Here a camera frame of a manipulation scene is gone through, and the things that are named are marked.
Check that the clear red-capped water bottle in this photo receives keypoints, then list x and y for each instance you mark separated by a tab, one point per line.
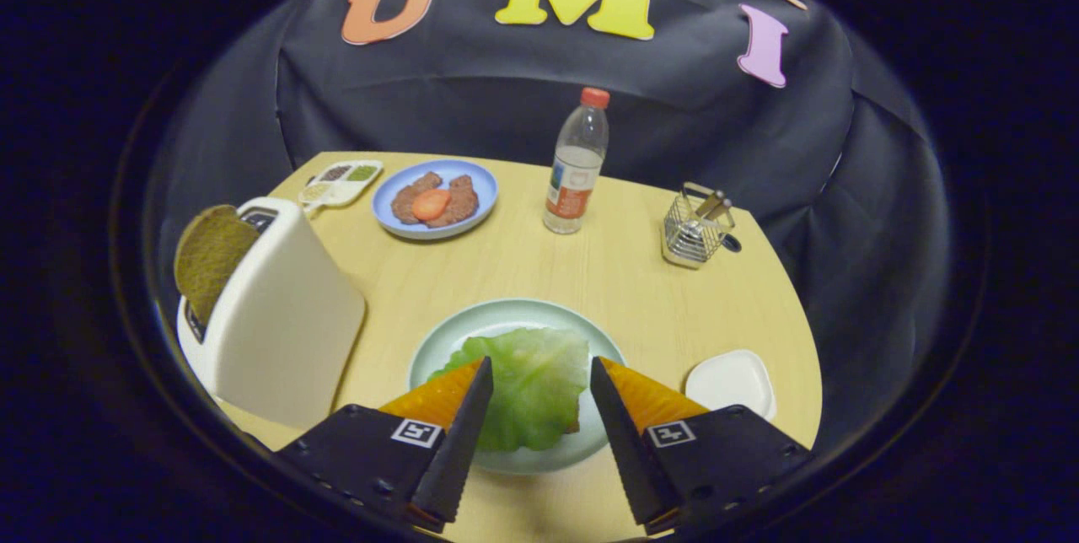
577	163

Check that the brown toast slice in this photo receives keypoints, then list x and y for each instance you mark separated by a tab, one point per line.
211	256

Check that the red tomato slice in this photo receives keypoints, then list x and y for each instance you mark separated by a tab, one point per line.
431	204

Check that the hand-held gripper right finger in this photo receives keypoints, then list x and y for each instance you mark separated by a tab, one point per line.
624	442

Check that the small white square plate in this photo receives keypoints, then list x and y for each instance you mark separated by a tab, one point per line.
732	381

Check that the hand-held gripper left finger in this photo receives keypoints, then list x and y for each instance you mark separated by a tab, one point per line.
459	442

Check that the green lettuce leaf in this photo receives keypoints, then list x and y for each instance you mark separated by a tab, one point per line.
531	383

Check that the white toaster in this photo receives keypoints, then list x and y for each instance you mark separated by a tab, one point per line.
287	332

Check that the white divided seasoning tray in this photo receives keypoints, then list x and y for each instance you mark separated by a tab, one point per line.
341	182

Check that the blue round plate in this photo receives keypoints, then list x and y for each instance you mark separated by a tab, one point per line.
388	218

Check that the pale green round plate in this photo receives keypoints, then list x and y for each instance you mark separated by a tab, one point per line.
447	341

